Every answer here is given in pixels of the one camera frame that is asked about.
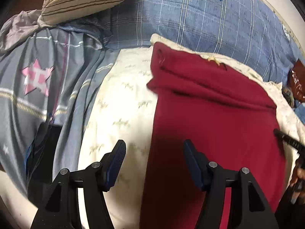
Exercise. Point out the grey crumpled cloth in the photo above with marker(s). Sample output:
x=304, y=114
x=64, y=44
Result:
x=18, y=28

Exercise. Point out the blue crumpled cloth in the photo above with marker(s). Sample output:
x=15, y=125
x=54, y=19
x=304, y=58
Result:
x=300, y=112

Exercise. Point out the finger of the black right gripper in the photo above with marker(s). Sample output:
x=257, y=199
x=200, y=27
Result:
x=290, y=141

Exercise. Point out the blue plaid pillow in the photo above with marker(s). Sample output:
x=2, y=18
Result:
x=245, y=30

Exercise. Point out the red snack bag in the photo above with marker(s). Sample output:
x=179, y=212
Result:
x=296, y=81

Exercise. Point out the grey star pattern bedsheet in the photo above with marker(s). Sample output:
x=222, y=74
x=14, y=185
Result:
x=52, y=78

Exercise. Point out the dark red fleece garment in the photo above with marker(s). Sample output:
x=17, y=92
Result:
x=227, y=116

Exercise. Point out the cream leaf print cloth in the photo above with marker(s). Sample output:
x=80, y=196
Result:
x=124, y=109

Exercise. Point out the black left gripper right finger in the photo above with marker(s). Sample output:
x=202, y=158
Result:
x=234, y=193

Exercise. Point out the person's right hand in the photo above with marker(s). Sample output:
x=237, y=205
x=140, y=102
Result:
x=296, y=180

